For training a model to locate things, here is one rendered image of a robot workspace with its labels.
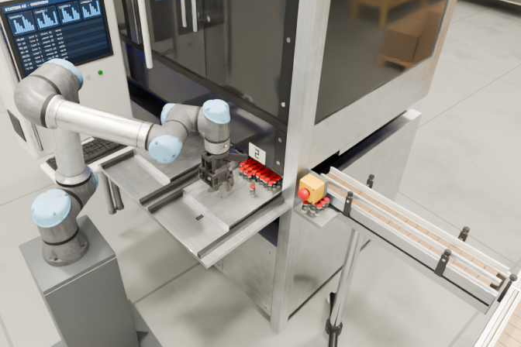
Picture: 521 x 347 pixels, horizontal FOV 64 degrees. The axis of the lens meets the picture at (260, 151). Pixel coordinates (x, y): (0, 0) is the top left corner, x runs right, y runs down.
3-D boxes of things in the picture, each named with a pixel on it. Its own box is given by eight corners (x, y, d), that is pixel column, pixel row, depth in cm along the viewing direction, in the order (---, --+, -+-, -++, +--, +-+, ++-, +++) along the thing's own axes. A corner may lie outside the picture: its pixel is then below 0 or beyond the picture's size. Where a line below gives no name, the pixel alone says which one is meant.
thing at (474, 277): (307, 202, 164) (312, 171, 154) (331, 184, 173) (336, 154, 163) (483, 318, 126) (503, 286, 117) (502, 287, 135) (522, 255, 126)
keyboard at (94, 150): (126, 128, 207) (125, 124, 206) (143, 139, 200) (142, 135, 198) (46, 163, 183) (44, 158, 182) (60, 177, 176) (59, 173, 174)
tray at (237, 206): (247, 159, 179) (247, 152, 176) (294, 188, 164) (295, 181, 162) (183, 196, 159) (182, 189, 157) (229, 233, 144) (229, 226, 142)
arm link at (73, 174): (50, 212, 147) (14, 72, 114) (73, 184, 159) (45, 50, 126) (83, 219, 146) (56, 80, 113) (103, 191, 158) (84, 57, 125)
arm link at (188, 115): (154, 116, 115) (193, 121, 114) (167, 97, 124) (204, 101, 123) (157, 140, 120) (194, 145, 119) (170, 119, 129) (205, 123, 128)
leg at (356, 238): (330, 318, 208) (357, 207, 163) (345, 331, 203) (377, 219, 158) (319, 331, 203) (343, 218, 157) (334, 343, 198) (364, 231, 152)
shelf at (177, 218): (191, 125, 201) (191, 121, 200) (303, 198, 163) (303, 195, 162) (98, 168, 173) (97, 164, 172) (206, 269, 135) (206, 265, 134)
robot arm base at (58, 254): (52, 273, 139) (44, 254, 133) (36, 246, 148) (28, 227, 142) (96, 251, 148) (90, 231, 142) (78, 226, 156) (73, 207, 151)
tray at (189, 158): (198, 125, 197) (197, 119, 195) (235, 150, 183) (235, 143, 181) (133, 156, 177) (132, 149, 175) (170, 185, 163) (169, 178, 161)
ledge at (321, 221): (316, 194, 165) (317, 190, 164) (343, 211, 158) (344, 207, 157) (293, 211, 157) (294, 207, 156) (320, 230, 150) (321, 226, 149)
